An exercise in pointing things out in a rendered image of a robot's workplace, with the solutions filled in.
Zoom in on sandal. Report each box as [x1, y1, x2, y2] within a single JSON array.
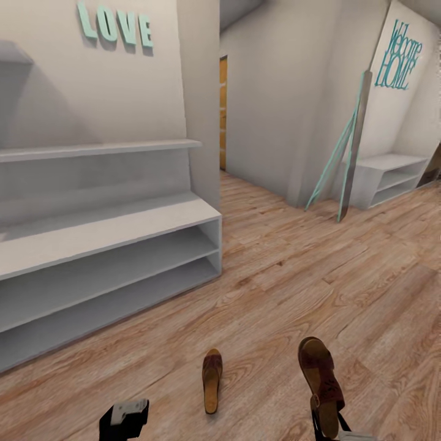
[[202, 349, 222, 415], [298, 336, 345, 440]]

